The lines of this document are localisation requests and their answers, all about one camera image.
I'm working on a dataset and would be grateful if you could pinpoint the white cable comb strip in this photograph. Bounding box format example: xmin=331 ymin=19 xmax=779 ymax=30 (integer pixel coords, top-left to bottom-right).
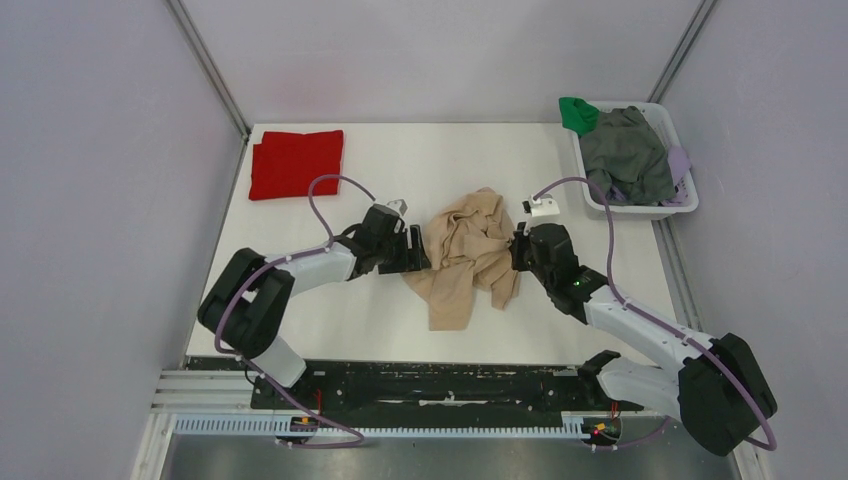
xmin=173 ymin=413 xmax=598 ymax=440

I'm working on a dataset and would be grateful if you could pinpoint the white laundry basket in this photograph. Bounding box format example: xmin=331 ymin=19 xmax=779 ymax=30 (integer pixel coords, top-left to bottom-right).
xmin=580 ymin=101 xmax=699 ymax=221

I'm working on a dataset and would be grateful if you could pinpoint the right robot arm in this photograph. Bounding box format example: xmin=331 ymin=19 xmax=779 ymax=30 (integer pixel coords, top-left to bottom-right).
xmin=510 ymin=223 xmax=778 ymax=456

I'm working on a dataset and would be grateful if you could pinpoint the folded red t shirt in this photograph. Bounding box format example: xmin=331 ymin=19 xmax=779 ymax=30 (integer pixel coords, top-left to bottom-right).
xmin=248 ymin=130 xmax=344 ymax=201

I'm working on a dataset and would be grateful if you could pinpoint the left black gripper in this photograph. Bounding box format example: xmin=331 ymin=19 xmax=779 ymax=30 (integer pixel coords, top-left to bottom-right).
xmin=375 ymin=224 xmax=431 ymax=275

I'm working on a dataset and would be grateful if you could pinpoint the beige t shirt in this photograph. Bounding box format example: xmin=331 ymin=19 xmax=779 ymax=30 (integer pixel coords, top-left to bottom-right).
xmin=402 ymin=187 xmax=520 ymax=331

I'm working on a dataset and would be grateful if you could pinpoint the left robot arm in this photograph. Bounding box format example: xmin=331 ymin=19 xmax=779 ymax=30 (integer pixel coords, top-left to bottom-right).
xmin=196 ymin=223 xmax=431 ymax=408

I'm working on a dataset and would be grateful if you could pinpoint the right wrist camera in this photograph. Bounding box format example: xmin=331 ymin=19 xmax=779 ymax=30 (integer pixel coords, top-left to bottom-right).
xmin=522 ymin=195 xmax=560 ymax=219

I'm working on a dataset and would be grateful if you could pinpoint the grey t shirt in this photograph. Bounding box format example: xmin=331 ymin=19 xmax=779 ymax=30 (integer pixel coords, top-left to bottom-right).
xmin=579 ymin=106 xmax=675 ymax=206

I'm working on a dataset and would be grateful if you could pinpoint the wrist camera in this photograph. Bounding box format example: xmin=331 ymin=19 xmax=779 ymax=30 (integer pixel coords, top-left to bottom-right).
xmin=386 ymin=199 xmax=408 ymax=217
xmin=522 ymin=195 xmax=560 ymax=219

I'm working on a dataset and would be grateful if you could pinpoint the lilac t shirt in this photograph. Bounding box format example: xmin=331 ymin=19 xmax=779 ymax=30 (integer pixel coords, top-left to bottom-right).
xmin=606 ymin=146 xmax=692 ymax=207

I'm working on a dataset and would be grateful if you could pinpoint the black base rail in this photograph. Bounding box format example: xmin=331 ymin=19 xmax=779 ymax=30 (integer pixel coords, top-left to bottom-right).
xmin=185 ymin=357 xmax=713 ymax=429

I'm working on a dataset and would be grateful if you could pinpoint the green t shirt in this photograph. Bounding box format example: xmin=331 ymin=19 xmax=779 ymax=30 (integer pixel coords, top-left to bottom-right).
xmin=558 ymin=97 xmax=600 ymax=137

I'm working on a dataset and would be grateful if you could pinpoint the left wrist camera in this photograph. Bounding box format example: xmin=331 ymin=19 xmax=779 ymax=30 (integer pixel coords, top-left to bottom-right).
xmin=386 ymin=199 xmax=408 ymax=217

